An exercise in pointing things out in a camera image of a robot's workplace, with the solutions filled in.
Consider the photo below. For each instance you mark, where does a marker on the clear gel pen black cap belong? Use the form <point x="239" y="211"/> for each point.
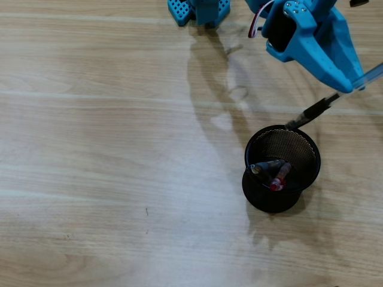
<point x="314" y="110"/>

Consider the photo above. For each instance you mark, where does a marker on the clear pen with grey grip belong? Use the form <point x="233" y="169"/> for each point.
<point x="266" y="165"/>

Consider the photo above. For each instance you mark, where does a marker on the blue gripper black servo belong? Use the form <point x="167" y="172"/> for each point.
<point x="321" y="49"/>

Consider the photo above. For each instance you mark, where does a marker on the black mesh pen holder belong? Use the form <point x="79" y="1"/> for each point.
<point x="269" y="200"/>

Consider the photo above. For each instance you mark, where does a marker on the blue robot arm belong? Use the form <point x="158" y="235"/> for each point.
<point x="254" y="4"/>

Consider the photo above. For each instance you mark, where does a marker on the black retractable pen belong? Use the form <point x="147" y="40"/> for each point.
<point x="263" y="177"/>

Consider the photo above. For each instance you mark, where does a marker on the red retractable pen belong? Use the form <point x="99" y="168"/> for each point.
<point x="282" y="173"/>

